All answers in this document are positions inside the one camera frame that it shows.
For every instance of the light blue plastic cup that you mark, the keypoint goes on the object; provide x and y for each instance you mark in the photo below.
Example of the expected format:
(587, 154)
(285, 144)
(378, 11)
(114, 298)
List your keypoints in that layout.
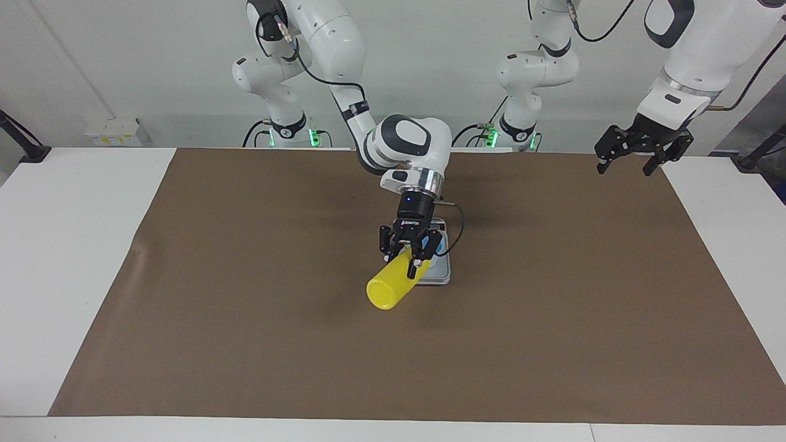
(433, 264)

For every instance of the dark grey background panel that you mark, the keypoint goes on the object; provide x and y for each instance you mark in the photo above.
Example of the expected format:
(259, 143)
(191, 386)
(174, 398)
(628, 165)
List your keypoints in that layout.
(767, 116)

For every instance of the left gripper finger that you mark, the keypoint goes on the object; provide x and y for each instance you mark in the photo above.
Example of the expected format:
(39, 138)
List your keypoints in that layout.
(603, 162)
(657, 164)

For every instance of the black clamp stand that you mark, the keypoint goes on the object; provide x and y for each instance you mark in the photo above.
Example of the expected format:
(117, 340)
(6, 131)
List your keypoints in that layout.
(761, 153)
(24, 144)

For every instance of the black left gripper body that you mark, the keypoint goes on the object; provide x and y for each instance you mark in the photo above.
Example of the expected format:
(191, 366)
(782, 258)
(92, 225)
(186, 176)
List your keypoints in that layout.
(651, 140)

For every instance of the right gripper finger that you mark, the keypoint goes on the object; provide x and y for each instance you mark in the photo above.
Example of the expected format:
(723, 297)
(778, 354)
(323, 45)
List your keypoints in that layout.
(418, 261)
(390, 253)

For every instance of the white wall socket box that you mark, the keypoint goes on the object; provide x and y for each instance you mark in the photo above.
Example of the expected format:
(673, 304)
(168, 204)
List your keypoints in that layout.
(113, 132)

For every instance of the yellow squeeze bottle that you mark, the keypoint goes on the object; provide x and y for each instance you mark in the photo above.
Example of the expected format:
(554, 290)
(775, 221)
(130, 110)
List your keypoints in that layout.
(390, 285)

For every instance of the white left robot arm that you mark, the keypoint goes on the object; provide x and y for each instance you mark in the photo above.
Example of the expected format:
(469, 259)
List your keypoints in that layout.
(706, 49)

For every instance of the brown table mat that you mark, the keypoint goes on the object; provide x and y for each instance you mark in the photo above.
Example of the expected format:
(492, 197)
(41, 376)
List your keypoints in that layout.
(393, 356)

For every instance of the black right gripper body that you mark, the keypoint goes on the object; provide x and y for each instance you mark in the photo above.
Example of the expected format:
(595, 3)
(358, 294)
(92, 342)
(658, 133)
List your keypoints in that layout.
(416, 212)

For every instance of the silver digital kitchen scale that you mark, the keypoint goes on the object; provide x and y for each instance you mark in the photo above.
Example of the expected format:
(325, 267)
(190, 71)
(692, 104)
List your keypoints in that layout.
(443, 273)

